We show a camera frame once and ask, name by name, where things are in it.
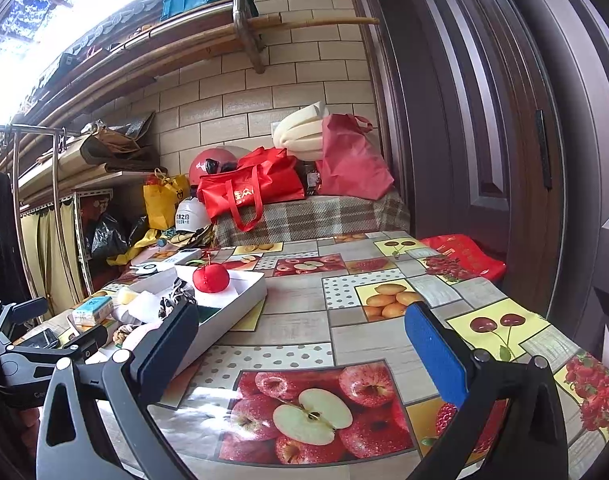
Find black plastic bag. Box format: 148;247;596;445
87;212;130;261

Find metal shelf bracket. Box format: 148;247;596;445
232;0;268;73

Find white foam block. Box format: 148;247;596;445
122;290;162;323

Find dark red fabric bag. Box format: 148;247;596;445
315;114;396;200

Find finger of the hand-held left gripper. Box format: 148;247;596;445
58;324;110;359
0;297;50;347

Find brown panelled door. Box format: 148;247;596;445
344;0;609;361

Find yellow shopping bag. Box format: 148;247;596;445
143;170;191;231

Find yellow paper sheet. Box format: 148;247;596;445
229;300;268;333

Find plaid cloth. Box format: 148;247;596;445
212;190;412;248

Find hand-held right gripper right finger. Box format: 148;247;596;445
404;301;570;480

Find chrome clothes rack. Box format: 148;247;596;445
0;124;92;296

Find yellow crumpled cloth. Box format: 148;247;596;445
107;227;215;266

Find cream foam padding roll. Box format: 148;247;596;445
273;101;330;158

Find red tote bag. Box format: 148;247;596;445
197;147;306;232

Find red printed flat bag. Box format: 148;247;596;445
421;234;506;282

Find small black bag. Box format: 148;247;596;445
299;160;325;196

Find white flat box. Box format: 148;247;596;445
132;247;202;277

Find red plush apple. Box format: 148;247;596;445
192;255;230;294

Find brown paper bags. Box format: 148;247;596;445
79;110;158;173

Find black white striped cloth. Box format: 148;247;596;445
158;280;199;318

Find teal white small box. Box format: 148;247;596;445
72;296;114;331

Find red helmet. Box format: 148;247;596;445
188;146;250;188

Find white cardboard box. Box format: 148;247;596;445
67;264;268;377

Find yellow curtain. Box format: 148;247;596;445
19;197;85;301

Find stack of wooden boards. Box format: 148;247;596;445
0;5;265;201

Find white helmet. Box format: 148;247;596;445
176;197;212;235

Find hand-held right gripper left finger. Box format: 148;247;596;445
36;300;200;480

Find bamboo pole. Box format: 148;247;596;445
249;16;380;36

